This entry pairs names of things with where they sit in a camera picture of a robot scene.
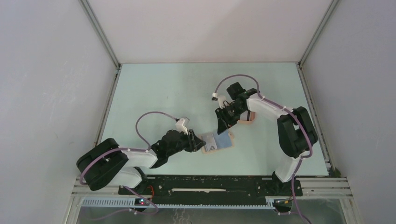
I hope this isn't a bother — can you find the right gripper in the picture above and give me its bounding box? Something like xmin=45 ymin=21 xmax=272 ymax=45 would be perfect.
xmin=214 ymin=103 xmax=246 ymax=135

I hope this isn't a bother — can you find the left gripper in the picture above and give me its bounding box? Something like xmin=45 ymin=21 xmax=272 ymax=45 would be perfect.
xmin=167 ymin=128 xmax=205 ymax=157

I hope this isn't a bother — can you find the white credit card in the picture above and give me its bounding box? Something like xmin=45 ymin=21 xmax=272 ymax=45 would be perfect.
xmin=202 ymin=133 xmax=218 ymax=153

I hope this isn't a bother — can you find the beige leather card holder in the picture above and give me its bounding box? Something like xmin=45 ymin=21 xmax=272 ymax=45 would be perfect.
xmin=199 ymin=131 xmax=234 ymax=154

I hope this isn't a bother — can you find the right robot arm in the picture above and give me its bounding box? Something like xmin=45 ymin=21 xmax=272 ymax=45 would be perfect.
xmin=212 ymin=82 xmax=318 ymax=195

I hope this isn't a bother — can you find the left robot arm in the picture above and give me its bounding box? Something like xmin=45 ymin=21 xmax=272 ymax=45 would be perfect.
xmin=76 ymin=129 xmax=206 ymax=194

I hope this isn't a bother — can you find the pink oval tray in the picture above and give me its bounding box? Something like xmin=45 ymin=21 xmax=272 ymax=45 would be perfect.
xmin=238 ymin=110 xmax=256 ymax=125

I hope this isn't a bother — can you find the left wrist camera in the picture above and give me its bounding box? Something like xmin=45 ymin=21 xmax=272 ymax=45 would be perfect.
xmin=175 ymin=117 xmax=190 ymax=135

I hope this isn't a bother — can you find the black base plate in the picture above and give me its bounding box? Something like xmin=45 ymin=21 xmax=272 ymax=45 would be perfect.
xmin=133 ymin=175 xmax=303 ymax=206

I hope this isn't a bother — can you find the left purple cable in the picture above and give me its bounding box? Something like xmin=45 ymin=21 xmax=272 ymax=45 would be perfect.
xmin=79 ymin=111 xmax=180 ymax=214

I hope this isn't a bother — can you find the purple cable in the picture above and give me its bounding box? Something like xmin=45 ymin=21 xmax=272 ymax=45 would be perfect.
xmin=214 ymin=74 xmax=314 ymax=223
xmin=79 ymin=111 xmax=180 ymax=214

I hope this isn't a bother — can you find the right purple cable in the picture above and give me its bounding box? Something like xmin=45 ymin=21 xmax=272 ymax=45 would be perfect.
xmin=214 ymin=74 xmax=314 ymax=223

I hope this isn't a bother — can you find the aluminium frame rail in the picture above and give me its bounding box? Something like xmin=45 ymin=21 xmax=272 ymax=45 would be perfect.
xmin=72 ymin=175 xmax=353 ymax=210

